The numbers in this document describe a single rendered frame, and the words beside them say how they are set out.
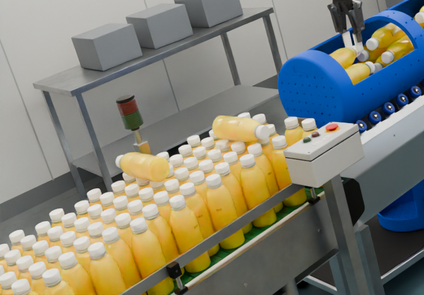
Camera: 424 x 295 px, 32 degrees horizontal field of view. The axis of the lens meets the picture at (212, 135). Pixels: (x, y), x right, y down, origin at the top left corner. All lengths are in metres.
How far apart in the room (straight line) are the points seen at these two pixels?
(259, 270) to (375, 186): 0.64
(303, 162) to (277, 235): 0.23
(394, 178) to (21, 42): 3.41
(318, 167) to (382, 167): 0.56
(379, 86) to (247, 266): 0.79
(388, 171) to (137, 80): 3.49
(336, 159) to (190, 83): 4.04
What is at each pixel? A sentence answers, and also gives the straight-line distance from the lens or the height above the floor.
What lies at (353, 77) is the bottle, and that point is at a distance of 2.44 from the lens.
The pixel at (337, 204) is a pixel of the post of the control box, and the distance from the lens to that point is 2.09.
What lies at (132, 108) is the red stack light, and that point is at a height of 1.22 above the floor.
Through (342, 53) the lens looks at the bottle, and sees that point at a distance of 2.48.
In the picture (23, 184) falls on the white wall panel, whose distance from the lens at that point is 5.53.
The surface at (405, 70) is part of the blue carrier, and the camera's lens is 2.55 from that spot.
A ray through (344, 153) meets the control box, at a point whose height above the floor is 1.04.
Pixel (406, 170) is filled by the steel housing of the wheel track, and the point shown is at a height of 0.72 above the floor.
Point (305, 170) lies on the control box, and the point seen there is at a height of 1.05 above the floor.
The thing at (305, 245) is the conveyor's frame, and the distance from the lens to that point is 2.15.
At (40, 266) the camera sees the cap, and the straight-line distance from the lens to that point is 1.81.
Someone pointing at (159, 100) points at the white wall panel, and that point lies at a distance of 5.87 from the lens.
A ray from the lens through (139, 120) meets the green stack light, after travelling 2.40.
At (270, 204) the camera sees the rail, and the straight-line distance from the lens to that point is 2.06.
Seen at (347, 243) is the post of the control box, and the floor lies 0.78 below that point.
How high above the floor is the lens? 1.81
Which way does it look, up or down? 18 degrees down
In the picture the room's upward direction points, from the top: 17 degrees counter-clockwise
